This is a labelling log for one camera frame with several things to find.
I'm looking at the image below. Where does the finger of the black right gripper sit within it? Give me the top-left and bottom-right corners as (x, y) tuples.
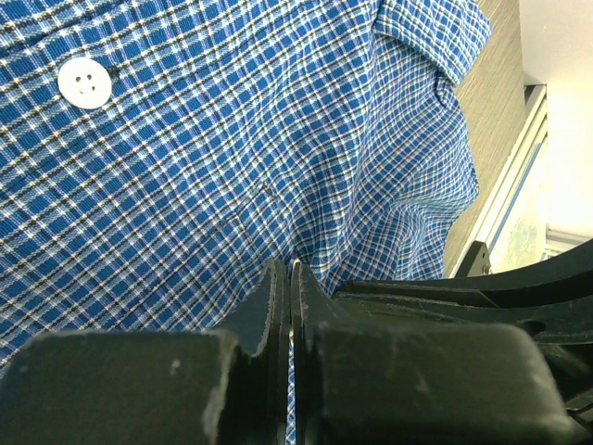
(334, 241), (592, 344)

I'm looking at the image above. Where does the aluminium frame rail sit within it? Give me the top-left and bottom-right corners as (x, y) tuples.
(446, 84), (549, 278)

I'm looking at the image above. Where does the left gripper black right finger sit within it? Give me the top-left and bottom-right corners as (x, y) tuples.
(291, 263), (588, 444)

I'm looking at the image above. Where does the white shirt button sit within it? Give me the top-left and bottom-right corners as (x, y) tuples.
(57, 57), (112, 110)

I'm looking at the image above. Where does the blue plaid shirt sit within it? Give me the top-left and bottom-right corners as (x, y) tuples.
(0, 0), (492, 445)

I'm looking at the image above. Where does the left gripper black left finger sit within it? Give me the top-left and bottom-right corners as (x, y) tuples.
(1, 261), (290, 444)

